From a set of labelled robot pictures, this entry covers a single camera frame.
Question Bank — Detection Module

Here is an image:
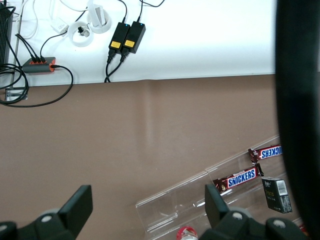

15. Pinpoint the clear acrylic step stand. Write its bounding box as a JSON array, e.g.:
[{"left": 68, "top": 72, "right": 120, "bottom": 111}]
[
  {"left": 205, "top": 134, "right": 305, "bottom": 240},
  {"left": 134, "top": 169, "right": 227, "bottom": 235}
]

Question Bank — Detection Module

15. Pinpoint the red can white lid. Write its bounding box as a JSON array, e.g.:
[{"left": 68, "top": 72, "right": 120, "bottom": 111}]
[{"left": 176, "top": 225, "right": 200, "bottom": 240}]

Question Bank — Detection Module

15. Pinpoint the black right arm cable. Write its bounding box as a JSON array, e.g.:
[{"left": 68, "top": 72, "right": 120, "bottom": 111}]
[{"left": 274, "top": 0, "right": 320, "bottom": 240}]

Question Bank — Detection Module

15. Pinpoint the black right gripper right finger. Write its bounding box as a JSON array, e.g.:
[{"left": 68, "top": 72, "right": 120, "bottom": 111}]
[{"left": 199, "top": 184, "right": 310, "bottom": 240}]

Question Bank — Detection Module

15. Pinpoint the white adapter with cable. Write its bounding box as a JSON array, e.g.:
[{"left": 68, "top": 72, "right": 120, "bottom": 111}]
[{"left": 14, "top": 0, "right": 72, "bottom": 41}]

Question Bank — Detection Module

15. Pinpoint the silver metal bracket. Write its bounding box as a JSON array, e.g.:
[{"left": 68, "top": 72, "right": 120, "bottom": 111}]
[{"left": 4, "top": 87, "right": 29, "bottom": 102}]

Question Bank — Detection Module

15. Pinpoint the white tape ring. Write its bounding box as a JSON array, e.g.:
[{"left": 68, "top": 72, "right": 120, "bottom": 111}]
[
  {"left": 67, "top": 21, "right": 94, "bottom": 48},
  {"left": 86, "top": 0, "right": 112, "bottom": 35}
]

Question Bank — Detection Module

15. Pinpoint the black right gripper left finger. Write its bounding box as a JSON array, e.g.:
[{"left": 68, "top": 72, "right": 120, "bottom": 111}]
[{"left": 0, "top": 184, "right": 94, "bottom": 240}]

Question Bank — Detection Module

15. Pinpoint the black adapter power cable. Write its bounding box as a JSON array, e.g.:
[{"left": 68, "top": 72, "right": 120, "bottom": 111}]
[
  {"left": 103, "top": 48, "right": 118, "bottom": 83},
  {"left": 104, "top": 51, "right": 131, "bottom": 83}
]

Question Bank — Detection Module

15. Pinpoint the Snickers chocolate bar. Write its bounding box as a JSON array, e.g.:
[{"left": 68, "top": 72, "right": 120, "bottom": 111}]
[
  {"left": 247, "top": 144, "right": 283, "bottom": 162},
  {"left": 212, "top": 162, "right": 265, "bottom": 194}
]

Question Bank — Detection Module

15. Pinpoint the grey orange USB hub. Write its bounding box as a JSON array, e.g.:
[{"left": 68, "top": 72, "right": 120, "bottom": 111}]
[{"left": 21, "top": 56, "right": 57, "bottom": 74}]

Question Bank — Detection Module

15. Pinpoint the small black box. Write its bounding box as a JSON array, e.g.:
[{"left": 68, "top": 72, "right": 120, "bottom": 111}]
[{"left": 260, "top": 176, "right": 293, "bottom": 214}]

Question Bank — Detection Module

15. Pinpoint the black looped cable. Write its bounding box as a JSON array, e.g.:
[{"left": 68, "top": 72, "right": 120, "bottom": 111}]
[
  {"left": 0, "top": 63, "right": 75, "bottom": 109},
  {"left": 0, "top": 63, "right": 29, "bottom": 104}
]

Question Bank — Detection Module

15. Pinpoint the black power adapter yellow label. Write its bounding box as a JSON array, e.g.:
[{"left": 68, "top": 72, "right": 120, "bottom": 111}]
[
  {"left": 108, "top": 21, "right": 131, "bottom": 53},
  {"left": 121, "top": 20, "right": 147, "bottom": 55}
]

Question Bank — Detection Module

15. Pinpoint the black finned box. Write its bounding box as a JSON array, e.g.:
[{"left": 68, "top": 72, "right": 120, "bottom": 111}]
[{"left": 0, "top": 4, "right": 14, "bottom": 66}]

